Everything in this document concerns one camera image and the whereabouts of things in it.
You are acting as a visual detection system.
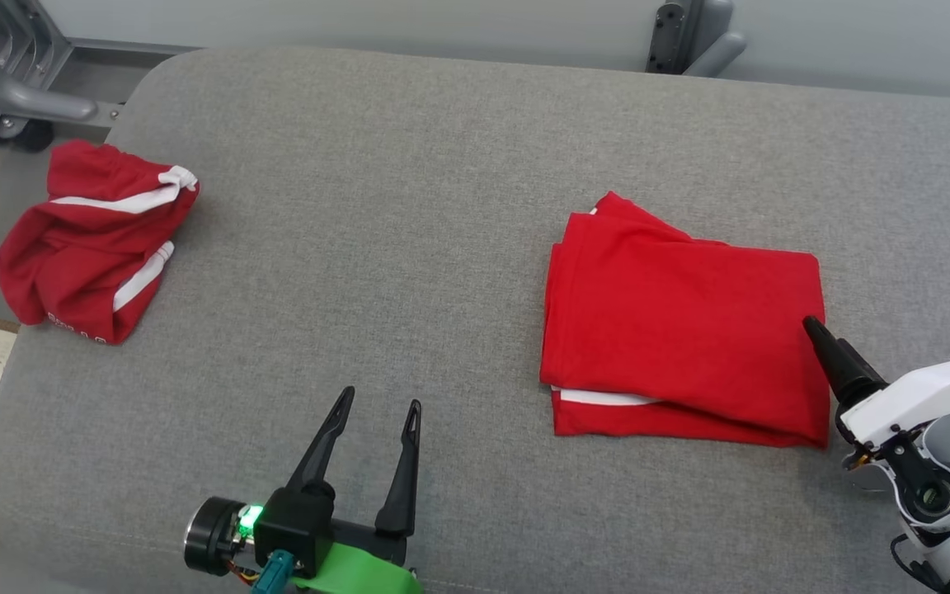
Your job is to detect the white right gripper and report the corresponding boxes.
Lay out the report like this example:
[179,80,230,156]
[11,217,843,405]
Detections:
[802,316,950,489]

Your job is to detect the red white basketball jersey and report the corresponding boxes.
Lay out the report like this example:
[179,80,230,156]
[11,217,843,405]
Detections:
[539,191,832,450]

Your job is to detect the teal left camera connector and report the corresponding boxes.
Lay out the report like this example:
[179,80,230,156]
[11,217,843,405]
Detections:
[250,550,295,594]

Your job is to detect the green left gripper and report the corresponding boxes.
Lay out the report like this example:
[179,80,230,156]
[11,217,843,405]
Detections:
[287,386,426,594]

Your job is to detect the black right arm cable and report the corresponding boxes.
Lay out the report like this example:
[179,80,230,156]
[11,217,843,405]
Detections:
[891,534,950,594]

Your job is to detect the red shorts with white stripes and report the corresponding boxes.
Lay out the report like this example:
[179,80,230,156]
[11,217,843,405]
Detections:
[0,139,200,346]

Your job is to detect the grey metal wheeled frame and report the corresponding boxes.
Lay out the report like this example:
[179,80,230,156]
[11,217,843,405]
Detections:
[0,0,126,154]

